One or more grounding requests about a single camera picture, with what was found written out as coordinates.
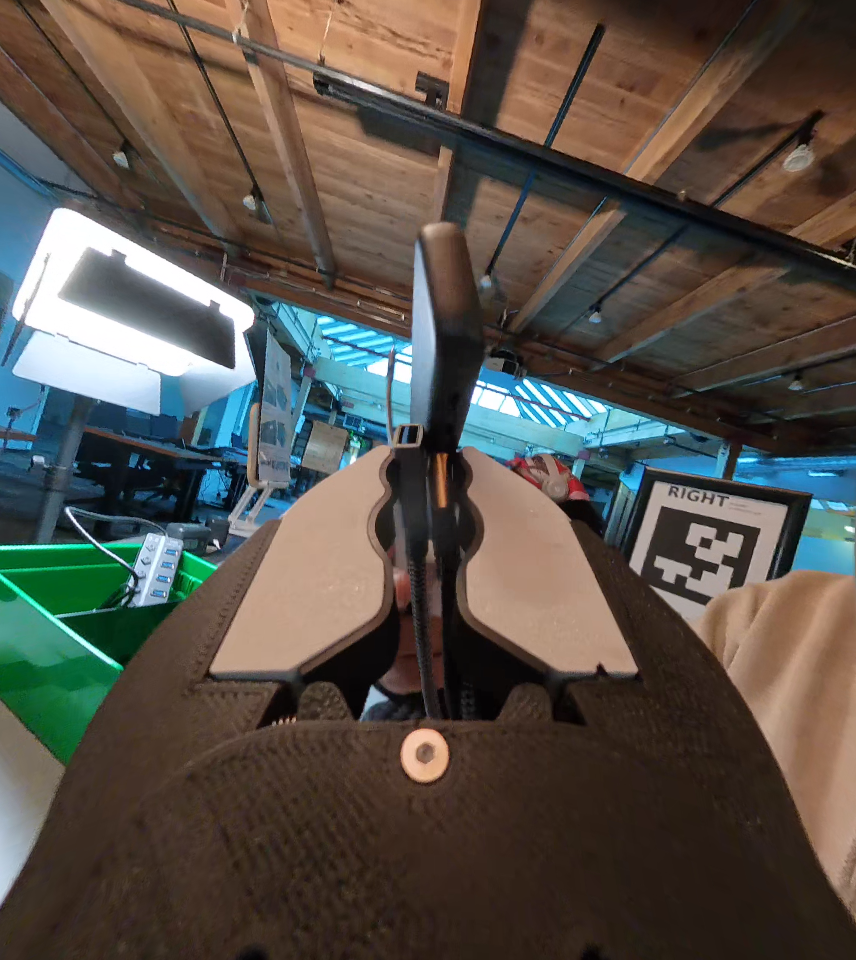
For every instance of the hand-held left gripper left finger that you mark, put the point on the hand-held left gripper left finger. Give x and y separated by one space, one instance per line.
308 585

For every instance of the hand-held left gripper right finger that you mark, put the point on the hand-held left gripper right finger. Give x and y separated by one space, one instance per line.
540 585

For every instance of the green plastic bin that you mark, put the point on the green plastic bin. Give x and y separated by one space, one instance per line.
15 660

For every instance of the silver USB hub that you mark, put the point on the silver USB hub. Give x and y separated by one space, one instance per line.
158 570

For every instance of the person's right hand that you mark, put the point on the person's right hand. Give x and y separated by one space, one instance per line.
400 592

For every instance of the red white object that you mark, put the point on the red white object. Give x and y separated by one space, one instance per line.
555 472

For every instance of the grey power adapter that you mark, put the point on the grey power adapter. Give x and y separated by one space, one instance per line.
199 538

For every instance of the brown notice board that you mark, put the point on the brown notice board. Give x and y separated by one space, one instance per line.
325 446

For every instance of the framed fiducial marker sign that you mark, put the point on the framed fiducial marker sign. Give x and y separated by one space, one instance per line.
709 555

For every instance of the wooden instruction board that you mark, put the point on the wooden instruction board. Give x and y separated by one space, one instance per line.
276 390

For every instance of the person's beige hoodie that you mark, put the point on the person's beige hoodie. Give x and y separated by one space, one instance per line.
810 712

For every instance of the white studio light on stand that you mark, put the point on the white studio light on stand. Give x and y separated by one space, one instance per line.
98 367

